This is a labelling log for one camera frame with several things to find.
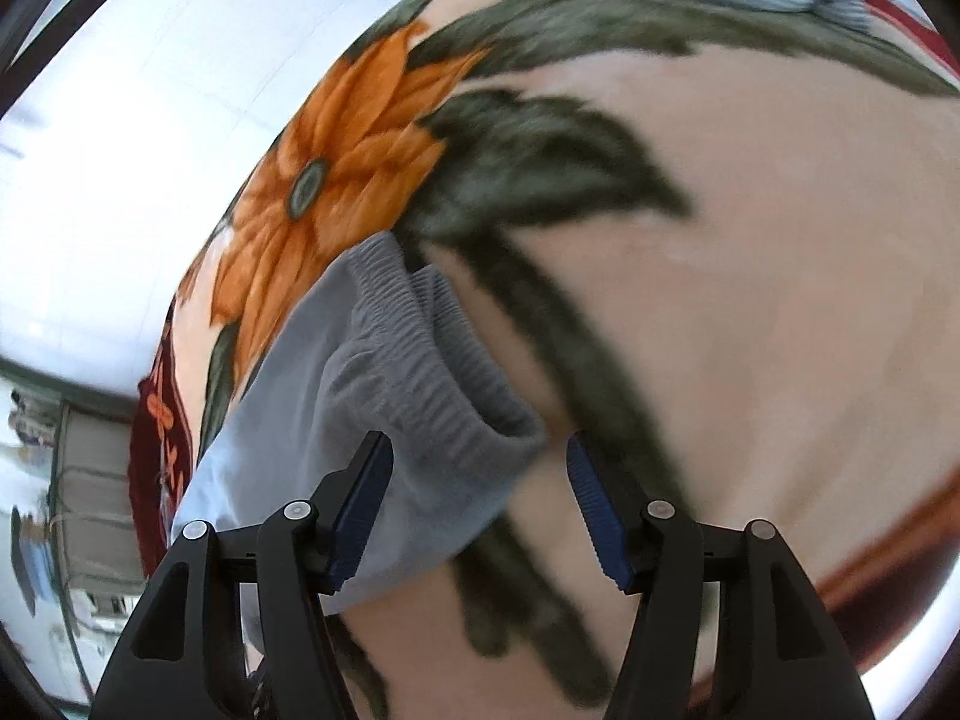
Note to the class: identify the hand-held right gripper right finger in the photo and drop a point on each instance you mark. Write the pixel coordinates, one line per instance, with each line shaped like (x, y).
(596, 510)

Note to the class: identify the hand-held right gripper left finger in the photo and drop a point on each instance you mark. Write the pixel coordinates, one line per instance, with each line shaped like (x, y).
(360, 517)

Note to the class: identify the grey pants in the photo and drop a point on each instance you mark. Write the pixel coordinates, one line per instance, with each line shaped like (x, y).
(300, 427)

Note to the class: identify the floral fleece blanket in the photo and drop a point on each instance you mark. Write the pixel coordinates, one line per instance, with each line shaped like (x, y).
(750, 315)

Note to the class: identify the grey side table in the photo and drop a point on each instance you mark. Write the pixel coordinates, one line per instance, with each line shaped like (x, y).
(90, 495)

